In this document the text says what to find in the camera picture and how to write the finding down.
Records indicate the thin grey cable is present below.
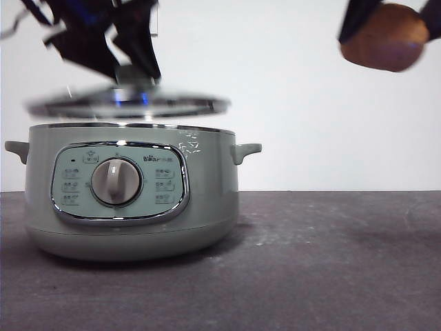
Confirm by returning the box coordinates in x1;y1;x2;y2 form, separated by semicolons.
0;0;41;39

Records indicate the glass lid with green knob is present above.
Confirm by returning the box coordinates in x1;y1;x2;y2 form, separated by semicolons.
23;64;232;121

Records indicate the brown potato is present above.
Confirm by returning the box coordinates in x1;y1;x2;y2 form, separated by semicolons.
339;2;431;73

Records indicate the pale green electric cooking pot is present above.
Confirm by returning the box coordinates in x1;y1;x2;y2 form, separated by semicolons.
4;122;263;262

